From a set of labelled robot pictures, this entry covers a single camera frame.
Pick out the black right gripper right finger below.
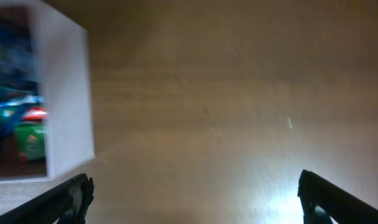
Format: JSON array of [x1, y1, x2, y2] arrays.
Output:
[[298, 170, 378, 224]]

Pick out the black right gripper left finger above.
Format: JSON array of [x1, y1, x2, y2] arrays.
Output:
[[0, 174, 94, 224]]

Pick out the green white soap packet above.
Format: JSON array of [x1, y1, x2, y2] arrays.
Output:
[[14, 106, 48, 162]]

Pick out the blue white toothbrush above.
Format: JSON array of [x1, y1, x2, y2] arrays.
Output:
[[0, 95, 44, 143]]

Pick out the white pink open box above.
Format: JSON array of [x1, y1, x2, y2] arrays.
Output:
[[0, 1, 95, 184]]

